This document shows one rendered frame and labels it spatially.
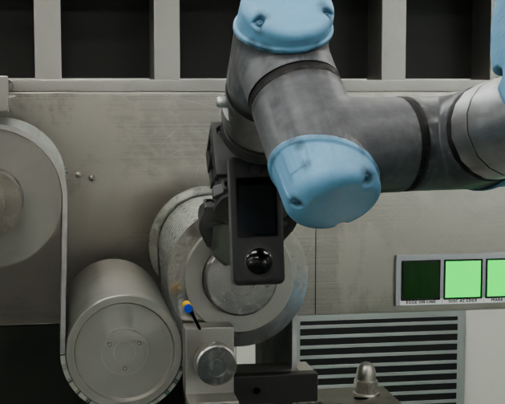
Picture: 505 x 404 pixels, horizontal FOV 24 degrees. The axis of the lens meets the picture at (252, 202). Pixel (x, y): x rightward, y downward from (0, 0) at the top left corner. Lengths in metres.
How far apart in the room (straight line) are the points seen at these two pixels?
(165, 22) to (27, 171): 0.40
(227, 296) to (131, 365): 0.12
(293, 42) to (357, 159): 0.11
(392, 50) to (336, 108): 0.72
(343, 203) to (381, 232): 0.73
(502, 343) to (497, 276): 2.60
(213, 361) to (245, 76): 0.34
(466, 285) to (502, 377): 2.65
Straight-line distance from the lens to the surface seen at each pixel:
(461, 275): 1.62
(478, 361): 4.22
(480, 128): 0.86
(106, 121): 1.52
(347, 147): 0.85
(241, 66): 0.92
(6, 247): 1.21
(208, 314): 1.21
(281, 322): 1.23
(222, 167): 1.07
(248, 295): 1.20
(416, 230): 1.60
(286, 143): 0.86
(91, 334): 1.22
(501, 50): 0.56
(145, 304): 1.21
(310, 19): 0.90
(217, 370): 1.14
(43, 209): 1.20
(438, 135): 0.90
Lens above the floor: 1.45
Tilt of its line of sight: 6 degrees down
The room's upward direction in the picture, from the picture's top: straight up
